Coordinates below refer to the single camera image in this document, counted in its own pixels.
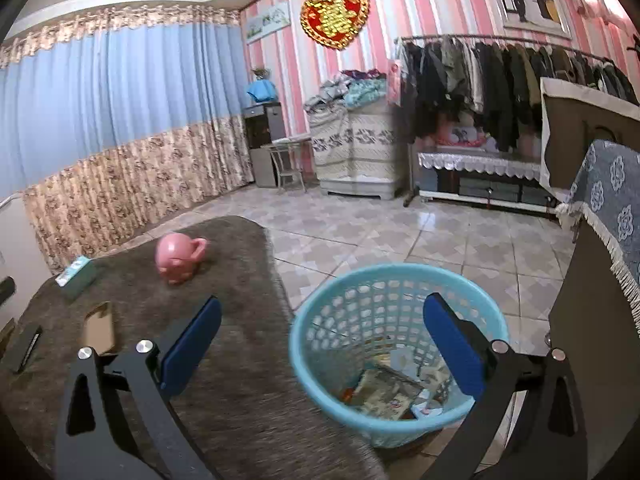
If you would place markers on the blue floral curtain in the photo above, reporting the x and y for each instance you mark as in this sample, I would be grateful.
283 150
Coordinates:
100 110

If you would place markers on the blue cloth cover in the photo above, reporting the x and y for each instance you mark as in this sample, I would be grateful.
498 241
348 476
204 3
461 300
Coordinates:
260 91

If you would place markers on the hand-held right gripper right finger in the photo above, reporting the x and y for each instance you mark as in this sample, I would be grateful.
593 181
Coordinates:
452 345

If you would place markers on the brown cardboard tray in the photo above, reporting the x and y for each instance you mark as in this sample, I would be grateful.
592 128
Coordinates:
100 330

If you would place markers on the small white packet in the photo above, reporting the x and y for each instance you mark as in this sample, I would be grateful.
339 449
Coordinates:
427 407

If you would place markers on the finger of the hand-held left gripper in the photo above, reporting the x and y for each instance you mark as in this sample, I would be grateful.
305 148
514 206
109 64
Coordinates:
6 292

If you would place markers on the red heart wall decoration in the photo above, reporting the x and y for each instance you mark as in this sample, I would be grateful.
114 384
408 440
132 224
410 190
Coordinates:
334 17

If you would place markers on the blue floral fringed blanket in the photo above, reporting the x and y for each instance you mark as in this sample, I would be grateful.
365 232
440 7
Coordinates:
610 195

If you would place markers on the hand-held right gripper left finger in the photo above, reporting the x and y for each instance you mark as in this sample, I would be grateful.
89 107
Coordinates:
192 345

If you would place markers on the light blue plastic basket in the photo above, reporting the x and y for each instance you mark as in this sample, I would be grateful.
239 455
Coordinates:
350 300

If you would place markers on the black case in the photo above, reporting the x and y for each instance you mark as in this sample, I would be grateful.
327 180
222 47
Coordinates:
20 349

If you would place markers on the brown cream-edged headboard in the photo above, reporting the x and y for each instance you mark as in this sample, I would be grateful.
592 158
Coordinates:
585 135

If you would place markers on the pile of folded clothes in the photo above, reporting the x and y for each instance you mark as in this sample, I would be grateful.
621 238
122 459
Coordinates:
345 90

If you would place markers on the small potted plant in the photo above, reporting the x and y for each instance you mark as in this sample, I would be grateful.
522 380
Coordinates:
260 73

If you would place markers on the row of hanging clothes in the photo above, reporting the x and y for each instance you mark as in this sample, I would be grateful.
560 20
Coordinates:
500 90

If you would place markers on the grey water dispenser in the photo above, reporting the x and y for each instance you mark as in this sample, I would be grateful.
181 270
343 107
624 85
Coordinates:
265 155

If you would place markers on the metal clothes rack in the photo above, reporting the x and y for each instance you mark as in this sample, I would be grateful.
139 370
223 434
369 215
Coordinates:
500 41

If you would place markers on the low glass cabinet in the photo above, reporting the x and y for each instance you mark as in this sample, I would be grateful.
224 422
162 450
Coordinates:
485 190

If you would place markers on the black wall hook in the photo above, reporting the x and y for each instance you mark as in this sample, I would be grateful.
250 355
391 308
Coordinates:
634 44

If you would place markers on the blue and white tissue box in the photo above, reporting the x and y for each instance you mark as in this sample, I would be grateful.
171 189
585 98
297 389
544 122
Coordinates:
75 272

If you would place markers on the brown shaggy rug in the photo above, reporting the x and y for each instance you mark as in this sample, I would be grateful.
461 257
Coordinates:
240 410

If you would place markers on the pink hanging bag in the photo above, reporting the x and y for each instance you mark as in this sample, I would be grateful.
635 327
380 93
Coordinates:
395 82

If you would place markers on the pink mug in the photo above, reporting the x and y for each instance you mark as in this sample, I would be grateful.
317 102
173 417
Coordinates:
177 257

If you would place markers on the white lace cloth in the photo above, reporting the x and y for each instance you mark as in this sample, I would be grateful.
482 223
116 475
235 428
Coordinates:
480 162

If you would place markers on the patterned cloth covered cabinet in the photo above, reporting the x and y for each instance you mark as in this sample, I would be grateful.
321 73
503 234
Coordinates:
355 150

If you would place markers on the landscape wall picture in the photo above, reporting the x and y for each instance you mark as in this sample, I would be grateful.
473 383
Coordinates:
267 21

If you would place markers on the pink printed box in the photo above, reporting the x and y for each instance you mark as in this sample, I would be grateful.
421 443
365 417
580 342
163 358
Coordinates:
465 137

